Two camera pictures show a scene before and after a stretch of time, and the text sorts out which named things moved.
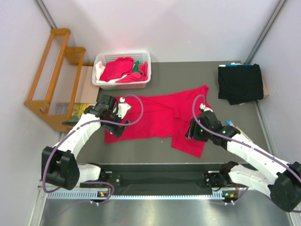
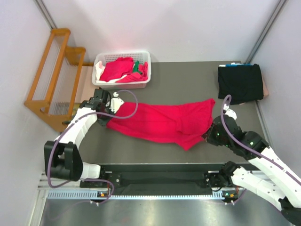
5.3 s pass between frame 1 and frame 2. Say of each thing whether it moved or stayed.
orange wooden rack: stayed
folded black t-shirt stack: stayed
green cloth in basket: stayed
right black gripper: moved
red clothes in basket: stayed
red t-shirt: moved
